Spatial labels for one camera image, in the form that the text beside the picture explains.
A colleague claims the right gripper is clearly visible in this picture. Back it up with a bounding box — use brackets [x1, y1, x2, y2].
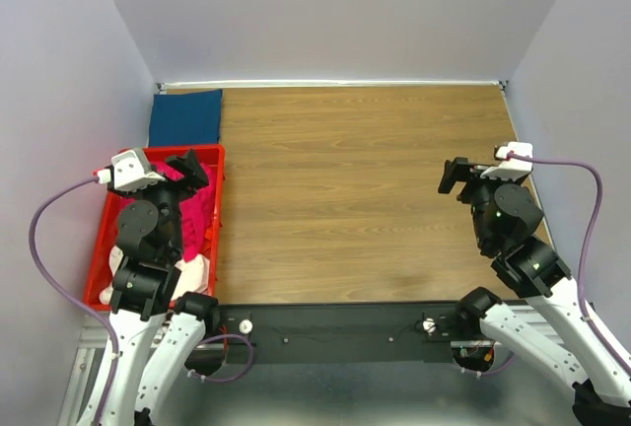
[436, 155, 523, 249]

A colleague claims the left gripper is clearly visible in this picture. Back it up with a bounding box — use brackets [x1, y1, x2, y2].
[109, 147, 210, 256]

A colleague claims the magenta t shirt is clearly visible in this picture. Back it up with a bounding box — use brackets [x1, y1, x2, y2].
[147, 159, 221, 262]

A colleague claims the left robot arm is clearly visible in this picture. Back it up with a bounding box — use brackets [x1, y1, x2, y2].
[78, 148, 209, 425]

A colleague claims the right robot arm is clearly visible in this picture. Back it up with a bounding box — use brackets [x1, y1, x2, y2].
[438, 153, 630, 425]

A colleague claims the red plastic bin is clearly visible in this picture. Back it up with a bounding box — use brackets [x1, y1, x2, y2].
[83, 144, 225, 311]

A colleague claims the folded blue t shirt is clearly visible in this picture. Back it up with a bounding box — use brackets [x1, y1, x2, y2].
[149, 90, 223, 147]

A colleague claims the pale pink t shirt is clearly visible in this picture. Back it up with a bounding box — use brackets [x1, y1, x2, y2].
[108, 246, 210, 302]

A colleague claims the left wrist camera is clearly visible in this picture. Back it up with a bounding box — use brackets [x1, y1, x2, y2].
[111, 148, 166, 192]

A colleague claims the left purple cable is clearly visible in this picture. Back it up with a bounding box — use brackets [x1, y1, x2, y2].
[28, 169, 122, 426]

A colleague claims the black mounting base plate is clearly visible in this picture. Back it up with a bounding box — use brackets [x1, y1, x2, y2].
[219, 301, 477, 365]

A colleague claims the aluminium frame rail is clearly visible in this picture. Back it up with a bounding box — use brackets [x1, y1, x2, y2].
[57, 316, 107, 426]

